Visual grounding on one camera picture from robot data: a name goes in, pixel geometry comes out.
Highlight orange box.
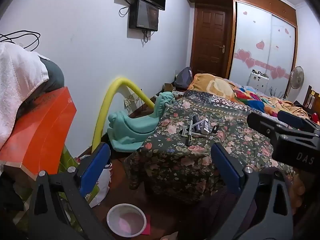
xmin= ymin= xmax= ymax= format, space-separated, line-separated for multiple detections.
xmin=0 ymin=86 xmax=77 ymax=175

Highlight dark floral bedspread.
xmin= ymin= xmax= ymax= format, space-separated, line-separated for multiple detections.
xmin=124 ymin=90 xmax=297 ymax=203

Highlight white towel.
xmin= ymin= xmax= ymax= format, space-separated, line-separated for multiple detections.
xmin=0 ymin=42 xmax=50 ymax=144

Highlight dark green cloth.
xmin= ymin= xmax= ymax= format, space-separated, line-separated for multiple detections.
xmin=17 ymin=55 xmax=65 ymax=115

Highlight dried branches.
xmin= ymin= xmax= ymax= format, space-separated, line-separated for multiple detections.
xmin=267 ymin=86 xmax=284 ymax=98

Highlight white wall socket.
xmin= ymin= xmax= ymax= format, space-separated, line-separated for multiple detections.
xmin=124 ymin=94 xmax=141 ymax=110

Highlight wooden chair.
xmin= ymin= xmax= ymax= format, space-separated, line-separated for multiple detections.
xmin=302 ymin=85 xmax=320 ymax=110

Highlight silver wrapper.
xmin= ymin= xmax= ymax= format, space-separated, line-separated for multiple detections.
xmin=200 ymin=120 xmax=212 ymax=135

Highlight orange blanket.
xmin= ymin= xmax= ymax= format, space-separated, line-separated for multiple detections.
xmin=187 ymin=73 xmax=309 ymax=118

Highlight brown wooden door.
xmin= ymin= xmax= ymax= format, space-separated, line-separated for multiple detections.
xmin=190 ymin=2 xmax=234 ymax=79

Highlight black hanging monitor cable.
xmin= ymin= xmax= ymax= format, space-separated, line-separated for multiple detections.
xmin=141 ymin=30 xmax=152 ymax=48

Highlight pink paper sheet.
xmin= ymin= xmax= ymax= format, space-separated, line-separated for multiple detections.
xmin=140 ymin=214 xmax=152 ymax=235

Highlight colourful patchwork quilt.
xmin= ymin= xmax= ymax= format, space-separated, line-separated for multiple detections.
xmin=229 ymin=80 xmax=280 ymax=117

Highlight white round bin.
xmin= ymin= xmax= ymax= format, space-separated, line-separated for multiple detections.
xmin=107 ymin=204 xmax=147 ymax=238

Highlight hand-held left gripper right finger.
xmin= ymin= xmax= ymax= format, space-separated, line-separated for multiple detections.
xmin=211 ymin=142 xmax=294 ymax=240

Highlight white wardrobe with heart stickers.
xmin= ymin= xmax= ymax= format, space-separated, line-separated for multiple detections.
xmin=229 ymin=0 xmax=299 ymax=98

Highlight white plastic bag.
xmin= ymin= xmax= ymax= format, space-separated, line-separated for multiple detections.
xmin=75 ymin=155 xmax=113 ymax=208

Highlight person's right hand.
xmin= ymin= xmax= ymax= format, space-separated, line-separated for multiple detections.
xmin=291 ymin=174 xmax=307 ymax=208

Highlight black cable bundle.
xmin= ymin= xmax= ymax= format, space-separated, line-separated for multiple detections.
xmin=0 ymin=31 xmax=41 ymax=52

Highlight black wall monitor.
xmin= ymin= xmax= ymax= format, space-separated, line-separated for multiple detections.
xmin=128 ymin=0 xmax=160 ymax=32

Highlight black looped wall cable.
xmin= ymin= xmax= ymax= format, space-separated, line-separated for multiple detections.
xmin=118 ymin=4 xmax=130 ymax=18

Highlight yellow foam tube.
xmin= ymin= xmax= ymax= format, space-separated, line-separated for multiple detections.
xmin=91 ymin=77 xmax=155 ymax=153

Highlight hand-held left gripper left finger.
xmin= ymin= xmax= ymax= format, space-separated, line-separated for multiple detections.
xmin=29 ymin=142 xmax=118 ymax=240

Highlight black backpack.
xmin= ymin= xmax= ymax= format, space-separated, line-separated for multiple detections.
xmin=174 ymin=66 xmax=194 ymax=90

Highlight teal plastic rocking toy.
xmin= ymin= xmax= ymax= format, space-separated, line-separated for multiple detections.
xmin=107 ymin=91 xmax=177 ymax=152

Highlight white box appliance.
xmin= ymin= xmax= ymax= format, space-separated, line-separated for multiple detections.
xmin=246 ymin=69 xmax=270 ymax=88

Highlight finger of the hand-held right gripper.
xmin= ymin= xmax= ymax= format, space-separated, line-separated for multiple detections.
xmin=247 ymin=112 xmax=318 ymax=145
xmin=277 ymin=110 xmax=320 ymax=135

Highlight white standing fan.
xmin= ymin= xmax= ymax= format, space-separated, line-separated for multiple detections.
xmin=285 ymin=66 xmax=305 ymax=99

